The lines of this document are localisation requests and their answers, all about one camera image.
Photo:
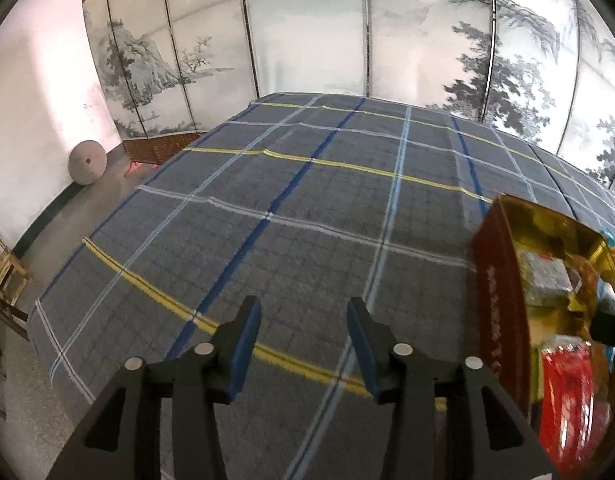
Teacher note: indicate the blue-tipped snack packet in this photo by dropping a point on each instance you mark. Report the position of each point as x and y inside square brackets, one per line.
[609, 236]

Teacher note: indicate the painted folding screen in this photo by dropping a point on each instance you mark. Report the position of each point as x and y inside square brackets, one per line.
[307, 25]

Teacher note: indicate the round stone disc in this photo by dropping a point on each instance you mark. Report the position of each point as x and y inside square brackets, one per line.
[86, 162]

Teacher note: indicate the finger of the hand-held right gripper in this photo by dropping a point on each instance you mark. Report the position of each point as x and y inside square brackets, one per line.
[610, 325]

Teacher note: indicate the silver snack packet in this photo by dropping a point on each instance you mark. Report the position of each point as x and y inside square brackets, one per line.
[545, 277]

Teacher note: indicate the wooden stool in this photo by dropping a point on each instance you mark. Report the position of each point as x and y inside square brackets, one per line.
[4, 272]

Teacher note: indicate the grey plaid tablecloth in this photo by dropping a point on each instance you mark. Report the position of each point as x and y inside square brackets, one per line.
[297, 230]

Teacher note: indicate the red snack packet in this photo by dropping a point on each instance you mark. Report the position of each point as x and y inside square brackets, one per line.
[575, 405]

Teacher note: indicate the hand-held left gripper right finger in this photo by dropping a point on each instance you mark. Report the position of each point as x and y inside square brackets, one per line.
[362, 352]

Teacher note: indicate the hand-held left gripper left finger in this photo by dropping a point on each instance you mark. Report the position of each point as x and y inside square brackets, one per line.
[245, 350]

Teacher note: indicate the red and gold box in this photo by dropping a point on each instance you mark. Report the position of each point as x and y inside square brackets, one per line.
[500, 280]

